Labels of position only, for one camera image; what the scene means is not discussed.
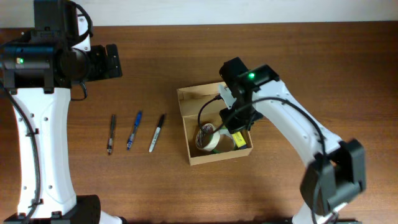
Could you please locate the white masking tape roll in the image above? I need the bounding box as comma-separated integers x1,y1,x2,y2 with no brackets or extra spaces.
195,123,221,152

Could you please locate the black ballpoint pen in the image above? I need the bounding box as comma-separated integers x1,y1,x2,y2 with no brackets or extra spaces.
107,114,116,156

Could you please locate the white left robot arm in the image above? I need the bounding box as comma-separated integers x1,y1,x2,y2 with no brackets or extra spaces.
1,0,124,223

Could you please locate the yellow highlighter marker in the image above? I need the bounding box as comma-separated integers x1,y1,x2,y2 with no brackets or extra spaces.
232,132,247,149

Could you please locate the blue ballpoint pen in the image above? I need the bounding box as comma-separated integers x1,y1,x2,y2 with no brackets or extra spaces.
126,111,142,151

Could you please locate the green tape roll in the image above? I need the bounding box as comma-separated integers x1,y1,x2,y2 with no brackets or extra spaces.
212,129,236,154

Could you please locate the cardboard box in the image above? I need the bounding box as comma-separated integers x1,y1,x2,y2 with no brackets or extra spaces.
177,82,252,166

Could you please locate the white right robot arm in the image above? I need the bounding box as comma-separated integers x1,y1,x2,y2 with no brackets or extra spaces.
219,57,366,223

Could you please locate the black sharpie marker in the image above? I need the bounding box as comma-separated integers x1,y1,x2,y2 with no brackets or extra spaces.
149,114,165,152

